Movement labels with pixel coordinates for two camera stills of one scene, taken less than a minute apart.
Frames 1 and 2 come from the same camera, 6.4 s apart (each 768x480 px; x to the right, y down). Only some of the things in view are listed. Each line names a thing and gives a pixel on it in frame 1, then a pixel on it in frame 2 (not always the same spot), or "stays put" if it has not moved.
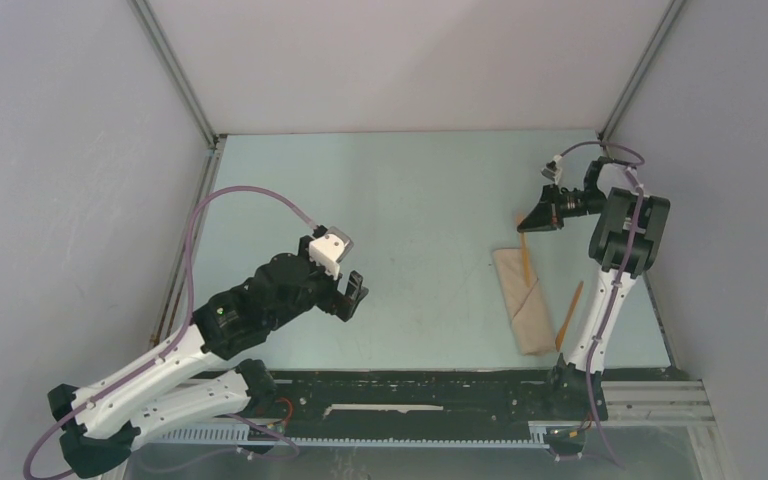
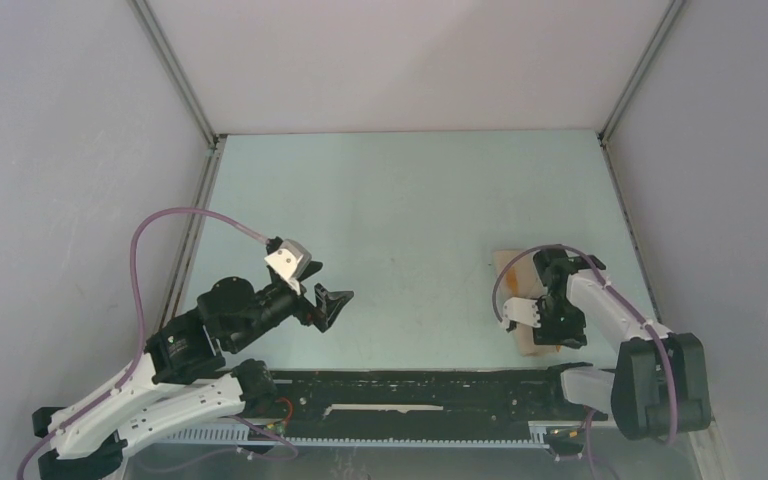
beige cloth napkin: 528,305 stays put
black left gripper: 424,403 stays put
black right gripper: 549,214 -> 549,334
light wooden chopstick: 519,220 -> 512,280
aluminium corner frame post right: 665,24 stays put
